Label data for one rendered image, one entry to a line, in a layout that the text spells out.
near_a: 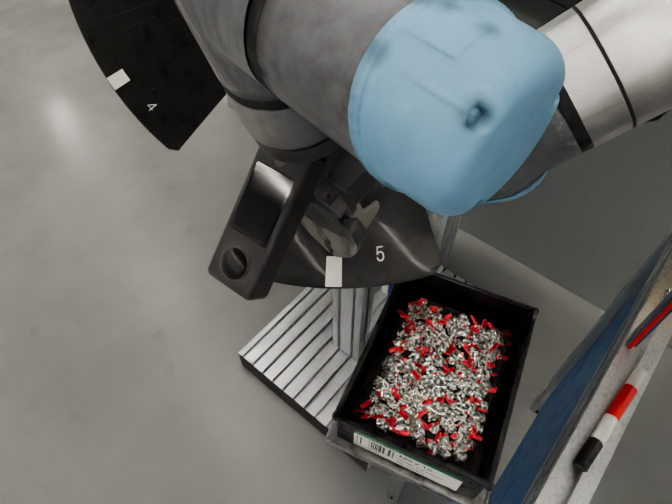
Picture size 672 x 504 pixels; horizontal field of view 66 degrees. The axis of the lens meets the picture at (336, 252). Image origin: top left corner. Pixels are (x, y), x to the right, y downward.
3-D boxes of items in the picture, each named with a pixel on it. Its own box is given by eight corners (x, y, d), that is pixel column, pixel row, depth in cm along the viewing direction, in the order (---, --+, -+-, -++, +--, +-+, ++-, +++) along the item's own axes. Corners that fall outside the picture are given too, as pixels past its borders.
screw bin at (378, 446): (399, 290, 70) (404, 259, 64) (522, 336, 66) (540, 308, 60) (331, 438, 58) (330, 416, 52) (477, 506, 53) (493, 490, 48)
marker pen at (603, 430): (638, 364, 56) (575, 459, 50) (651, 373, 56) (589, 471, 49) (631, 370, 57) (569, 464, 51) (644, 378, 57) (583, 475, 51)
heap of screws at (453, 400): (403, 301, 68) (406, 286, 65) (509, 342, 64) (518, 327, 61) (344, 433, 57) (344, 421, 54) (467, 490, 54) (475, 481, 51)
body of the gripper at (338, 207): (403, 174, 44) (391, 76, 33) (343, 250, 42) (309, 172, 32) (335, 137, 47) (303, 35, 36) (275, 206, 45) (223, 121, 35)
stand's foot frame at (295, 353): (371, 238, 180) (372, 223, 173) (487, 311, 162) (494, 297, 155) (242, 365, 150) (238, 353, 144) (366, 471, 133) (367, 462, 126)
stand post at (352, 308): (342, 345, 154) (348, 80, 82) (366, 363, 151) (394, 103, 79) (333, 356, 152) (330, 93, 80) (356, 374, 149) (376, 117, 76)
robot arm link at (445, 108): (597, 103, 24) (421, 6, 28) (569, -3, 14) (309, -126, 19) (492, 238, 26) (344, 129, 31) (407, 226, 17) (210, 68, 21)
